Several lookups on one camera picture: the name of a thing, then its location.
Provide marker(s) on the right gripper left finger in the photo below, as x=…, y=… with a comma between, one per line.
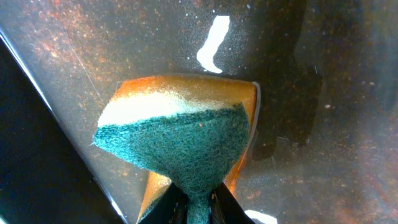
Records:
x=171, y=208

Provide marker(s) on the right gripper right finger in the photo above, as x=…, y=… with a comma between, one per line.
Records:
x=224, y=208

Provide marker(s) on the black water tray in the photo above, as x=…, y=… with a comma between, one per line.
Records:
x=326, y=141

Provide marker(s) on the green yellow scrub sponge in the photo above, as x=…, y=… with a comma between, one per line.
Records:
x=190, y=130

